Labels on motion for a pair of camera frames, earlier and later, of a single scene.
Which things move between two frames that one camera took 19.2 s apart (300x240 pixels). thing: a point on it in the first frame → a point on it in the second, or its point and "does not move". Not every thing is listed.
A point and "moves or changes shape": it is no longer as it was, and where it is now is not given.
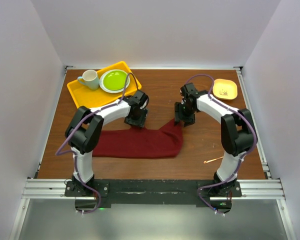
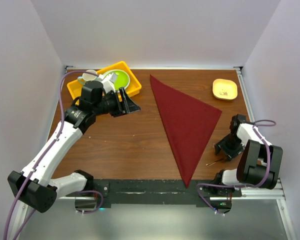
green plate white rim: (114, 81) does not move
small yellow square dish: (225, 89) does not move
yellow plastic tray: (93, 99) does not move
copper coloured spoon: (205, 162) moves or changes shape
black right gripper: (190, 120) → (229, 153)
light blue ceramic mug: (90, 78) does not move
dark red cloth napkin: (139, 142) → (187, 123)
